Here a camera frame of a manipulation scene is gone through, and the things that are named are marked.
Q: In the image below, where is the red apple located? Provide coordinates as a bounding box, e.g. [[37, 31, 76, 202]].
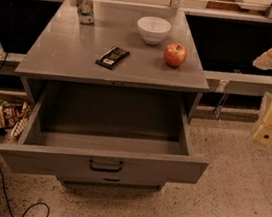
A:
[[163, 42, 187, 68]]

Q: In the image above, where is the brown snack bag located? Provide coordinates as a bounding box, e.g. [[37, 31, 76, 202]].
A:
[[0, 100, 28, 129]]

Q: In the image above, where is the grey metal drawer cabinet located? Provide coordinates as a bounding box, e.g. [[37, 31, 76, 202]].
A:
[[0, 0, 221, 203]]

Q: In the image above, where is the black rxbar chocolate bar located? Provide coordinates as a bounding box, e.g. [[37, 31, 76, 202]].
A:
[[95, 46, 130, 70]]

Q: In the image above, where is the white patterned snack bag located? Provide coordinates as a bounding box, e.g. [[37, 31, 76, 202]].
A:
[[10, 103, 32, 139]]

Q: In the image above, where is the open grey top drawer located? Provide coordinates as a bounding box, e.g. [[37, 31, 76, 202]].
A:
[[0, 81, 208, 188]]

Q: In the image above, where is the grey metal rail frame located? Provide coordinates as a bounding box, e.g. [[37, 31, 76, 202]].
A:
[[205, 70, 272, 97]]

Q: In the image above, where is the black drawer handle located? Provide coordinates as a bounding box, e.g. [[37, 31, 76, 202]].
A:
[[88, 160, 123, 173]]

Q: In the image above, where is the black floor cable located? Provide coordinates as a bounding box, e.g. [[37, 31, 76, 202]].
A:
[[0, 126, 62, 217]]

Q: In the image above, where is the white ceramic bowl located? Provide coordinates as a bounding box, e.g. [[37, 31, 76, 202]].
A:
[[137, 16, 172, 45]]

